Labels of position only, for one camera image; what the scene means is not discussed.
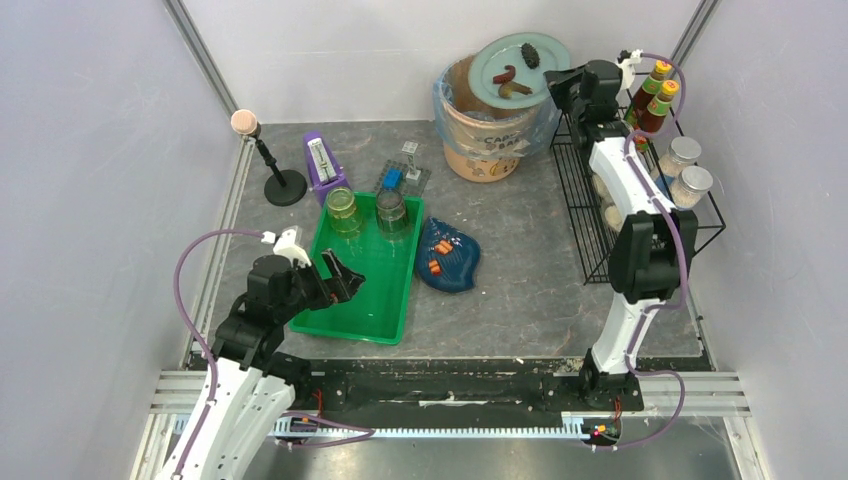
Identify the sauce bottle yellow cap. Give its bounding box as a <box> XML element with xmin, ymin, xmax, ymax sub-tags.
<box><xmin>624</xmin><ymin>60</ymin><xmax>672</xmax><ymax>128</ymax></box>
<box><xmin>636</xmin><ymin>80</ymin><xmax>680</xmax><ymax>133</ymax></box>

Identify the light blue plate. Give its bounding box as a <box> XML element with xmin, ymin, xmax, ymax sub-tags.
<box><xmin>467</xmin><ymin>32</ymin><xmax>571</xmax><ymax>110</ymax></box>

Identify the green glass cup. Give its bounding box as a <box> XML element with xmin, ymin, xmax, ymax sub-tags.
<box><xmin>325</xmin><ymin>187</ymin><xmax>363</xmax><ymax>238</ymax></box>

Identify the dark clear glass cup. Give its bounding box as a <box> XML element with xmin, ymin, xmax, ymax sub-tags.
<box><xmin>376</xmin><ymin>189</ymin><xmax>409</xmax><ymax>240</ymax></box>

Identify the dark blue plate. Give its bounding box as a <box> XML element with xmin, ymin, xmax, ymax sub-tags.
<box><xmin>414</xmin><ymin>216</ymin><xmax>481</xmax><ymax>294</ymax></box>

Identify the glass rice jar front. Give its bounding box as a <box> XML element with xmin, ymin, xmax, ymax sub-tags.
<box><xmin>601</xmin><ymin>203</ymin><xmax>626</xmax><ymax>233</ymax></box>

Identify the glass rice jar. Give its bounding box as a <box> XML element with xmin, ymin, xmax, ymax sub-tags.
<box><xmin>601</xmin><ymin>203</ymin><xmax>626</xmax><ymax>233</ymax></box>
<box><xmin>592</xmin><ymin>174</ymin><xmax>611</xmax><ymax>202</ymax></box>

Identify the tall bead jar silver lid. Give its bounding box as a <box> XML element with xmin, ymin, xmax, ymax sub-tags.
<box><xmin>669</xmin><ymin>165</ymin><xmax>714</xmax><ymax>210</ymax></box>

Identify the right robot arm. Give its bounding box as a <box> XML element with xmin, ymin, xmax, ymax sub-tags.
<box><xmin>544</xmin><ymin>59</ymin><xmax>698</xmax><ymax>411</ymax></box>

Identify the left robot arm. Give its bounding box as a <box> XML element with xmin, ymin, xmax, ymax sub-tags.
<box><xmin>158</xmin><ymin>249</ymin><xmax>366</xmax><ymax>479</ymax></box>

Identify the green plastic tray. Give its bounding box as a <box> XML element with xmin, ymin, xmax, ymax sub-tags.
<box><xmin>289</xmin><ymin>192</ymin><xmax>425</xmax><ymax>345</ymax></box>

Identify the dark spiky food piece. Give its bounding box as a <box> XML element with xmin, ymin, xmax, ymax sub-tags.
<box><xmin>520</xmin><ymin>42</ymin><xmax>541</xmax><ymax>70</ymax></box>

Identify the brown curled food piece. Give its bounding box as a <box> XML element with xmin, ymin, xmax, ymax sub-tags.
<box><xmin>492</xmin><ymin>65</ymin><xmax>534</xmax><ymax>99</ymax></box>

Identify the tan capybara trash bin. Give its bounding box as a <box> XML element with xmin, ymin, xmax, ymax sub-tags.
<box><xmin>432</xmin><ymin>55</ymin><xmax>560</xmax><ymax>183</ymax></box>

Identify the black stand wooden ball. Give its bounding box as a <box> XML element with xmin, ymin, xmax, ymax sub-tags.
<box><xmin>230</xmin><ymin>109</ymin><xmax>307</xmax><ymax>207</ymax></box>

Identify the purple metronome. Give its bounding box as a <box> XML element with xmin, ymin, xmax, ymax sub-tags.
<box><xmin>303</xmin><ymin>131</ymin><xmax>350</xmax><ymax>206</ymax></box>

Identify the blue lego brick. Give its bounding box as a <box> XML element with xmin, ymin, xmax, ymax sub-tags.
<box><xmin>380</xmin><ymin>168</ymin><xmax>405</xmax><ymax>191</ymax></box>

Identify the grey lego baseplate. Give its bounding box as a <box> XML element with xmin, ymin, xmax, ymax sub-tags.
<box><xmin>372</xmin><ymin>160</ymin><xmax>431</xmax><ymax>197</ymax></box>

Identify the grey lego tower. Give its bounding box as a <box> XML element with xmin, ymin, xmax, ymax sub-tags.
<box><xmin>401</xmin><ymin>141</ymin><xmax>421</xmax><ymax>184</ymax></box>

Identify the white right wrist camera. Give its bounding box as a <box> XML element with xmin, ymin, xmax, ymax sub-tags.
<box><xmin>616</xmin><ymin>49</ymin><xmax>643</xmax><ymax>91</ymax></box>

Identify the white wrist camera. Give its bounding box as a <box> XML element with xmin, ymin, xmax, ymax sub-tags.
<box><xmin>616</xmin><ymin>49</ymin><xmax>643</xmax><ymax>91</ymax></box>
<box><xmin>261</xmin><ymin>226</ymin><xmax>313</xmax><ymax>267</ymax></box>

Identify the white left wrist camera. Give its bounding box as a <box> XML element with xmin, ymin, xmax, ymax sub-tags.
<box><xmin>261</xmin><ymin>226</ymin><xmax>313</xmax><ymax>267</ymax></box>

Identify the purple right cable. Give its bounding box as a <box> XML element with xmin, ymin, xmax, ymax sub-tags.
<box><xmin>582</xmin><ymin>51</ymin><xmax>692</xmax><ymax>452</ymax></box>

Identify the purple cable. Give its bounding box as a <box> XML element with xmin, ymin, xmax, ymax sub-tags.
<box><xmin>582</xmin><ymin>51</ymin><xmax>692</xmax><ymax>452</ymax></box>
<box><xmin>170</xmin><ymin>229</ymin><xmax>376</xmax><ymax>480</ymax></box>

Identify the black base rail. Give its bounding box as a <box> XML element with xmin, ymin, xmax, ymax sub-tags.
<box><xmin>293</xmin><ymin>357</ymin><xmax>645</xmax><ymax>429</ymax></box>

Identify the black wire rack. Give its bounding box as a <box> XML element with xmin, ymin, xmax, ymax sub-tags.
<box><xmin>550</xmin><ymin>112</ymin><xmax>727</xmax><ymax>284</ymax></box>

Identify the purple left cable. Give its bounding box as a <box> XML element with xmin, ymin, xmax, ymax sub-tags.
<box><xmin>170</xmin><ymin>229</ymin><xmax>376</xmax><ymax>480</ymax></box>

